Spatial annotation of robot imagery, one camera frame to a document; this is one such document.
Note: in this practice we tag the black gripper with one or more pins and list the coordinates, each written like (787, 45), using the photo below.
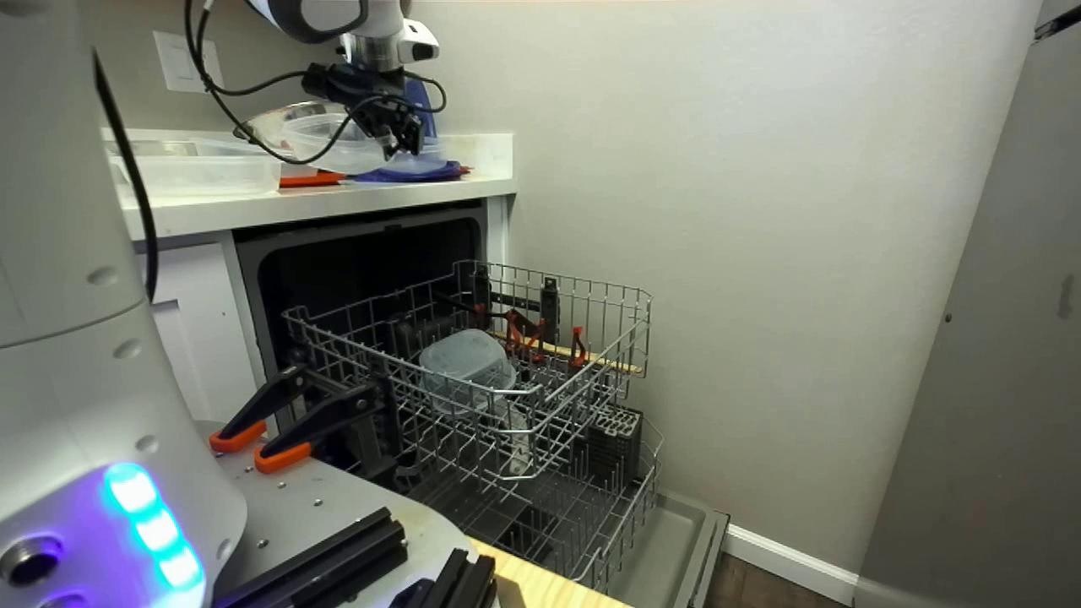
(359, 88)

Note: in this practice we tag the clear plastic container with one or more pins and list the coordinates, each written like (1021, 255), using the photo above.
(469, 359)
(341, 141)

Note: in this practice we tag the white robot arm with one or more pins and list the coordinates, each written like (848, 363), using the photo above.
(78, 372)

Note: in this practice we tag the black dishwasher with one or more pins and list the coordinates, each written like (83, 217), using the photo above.
(341, 263)

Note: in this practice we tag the blue plate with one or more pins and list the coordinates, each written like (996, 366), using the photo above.
(434, 174)

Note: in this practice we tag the white countertop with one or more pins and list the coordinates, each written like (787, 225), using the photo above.
(341, 200)

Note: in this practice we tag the orange tool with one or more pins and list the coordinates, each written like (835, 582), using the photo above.
(309, 179)

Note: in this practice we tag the clear plastic bin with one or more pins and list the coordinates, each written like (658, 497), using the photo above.
(196, 174)

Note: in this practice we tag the black utensil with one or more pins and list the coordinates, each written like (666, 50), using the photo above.
(548, 306)

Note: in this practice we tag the white cabinet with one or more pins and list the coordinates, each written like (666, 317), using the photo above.
(205, 325)

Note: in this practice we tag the black clamp orange tip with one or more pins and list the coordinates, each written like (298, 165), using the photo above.
(323, 428)
(266, 405)

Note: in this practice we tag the black cutlery basket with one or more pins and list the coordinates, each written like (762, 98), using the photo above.
(616, 442)

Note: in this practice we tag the white baseboard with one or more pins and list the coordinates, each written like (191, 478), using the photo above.
(789, 559)

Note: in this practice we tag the grey refrigerator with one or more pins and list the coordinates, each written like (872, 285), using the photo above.
(990, 372)

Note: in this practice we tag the white wall outlet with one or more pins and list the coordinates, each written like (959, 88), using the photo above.
(173, 62)

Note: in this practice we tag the black aluminium rail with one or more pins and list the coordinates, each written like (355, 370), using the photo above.
(325, 559)
(457, 577)

